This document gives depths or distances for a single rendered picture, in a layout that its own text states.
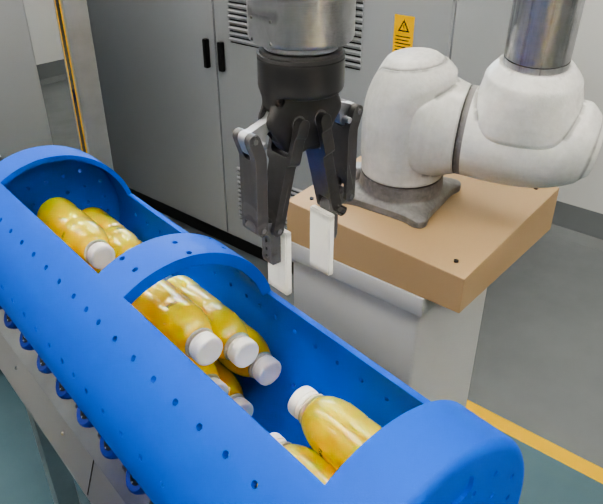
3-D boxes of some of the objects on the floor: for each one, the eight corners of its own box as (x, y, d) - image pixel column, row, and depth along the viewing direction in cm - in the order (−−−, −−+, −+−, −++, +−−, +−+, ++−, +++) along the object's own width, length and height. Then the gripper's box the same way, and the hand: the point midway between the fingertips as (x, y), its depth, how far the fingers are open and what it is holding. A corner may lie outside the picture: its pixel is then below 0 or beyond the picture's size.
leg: (92, 561, 177) (46, 389, 145) (102, 576, 174) (57, 403, 141) (72, 574, 174) (20, 401, 142) (81, 590, 170) (30, 416, 138)
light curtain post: (144, 404, 229) (48, -171, 141) (153, 414, 225) (59, -172, 137) (129, 413, 225) (20, -172, 138) (137, 422, 221) (30, -173, 134)
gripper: (347, 22, 62) (339, 237, 74) (185, 52, 52) (207, 294, 64) (406, 36, 57) (387, 263, 69) (240, 72, 47) (252, 330, 59)
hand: (300, 252), depth 65 cm, fingers open, 5 cm apart
